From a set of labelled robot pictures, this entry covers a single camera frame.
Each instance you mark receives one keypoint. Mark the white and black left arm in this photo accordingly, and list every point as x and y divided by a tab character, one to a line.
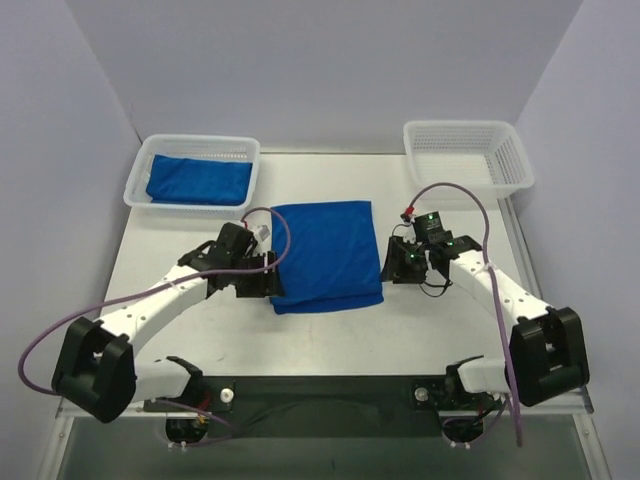
97	369

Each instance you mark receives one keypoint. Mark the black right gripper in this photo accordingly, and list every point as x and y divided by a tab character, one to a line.
398	262

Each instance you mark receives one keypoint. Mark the blue towels pile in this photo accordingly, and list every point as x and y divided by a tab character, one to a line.
333	262

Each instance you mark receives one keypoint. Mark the empty white plastic basket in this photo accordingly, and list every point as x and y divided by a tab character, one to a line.
204	147

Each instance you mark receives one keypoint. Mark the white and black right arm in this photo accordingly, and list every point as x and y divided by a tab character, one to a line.
545	354

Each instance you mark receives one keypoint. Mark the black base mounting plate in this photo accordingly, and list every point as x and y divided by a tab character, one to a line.
326	407

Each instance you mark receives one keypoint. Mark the white basket with towels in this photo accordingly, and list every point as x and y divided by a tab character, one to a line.
486	157

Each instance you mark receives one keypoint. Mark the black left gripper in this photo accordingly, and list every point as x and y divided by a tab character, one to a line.
262	276

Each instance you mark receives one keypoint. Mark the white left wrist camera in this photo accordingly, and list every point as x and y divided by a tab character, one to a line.
261	232

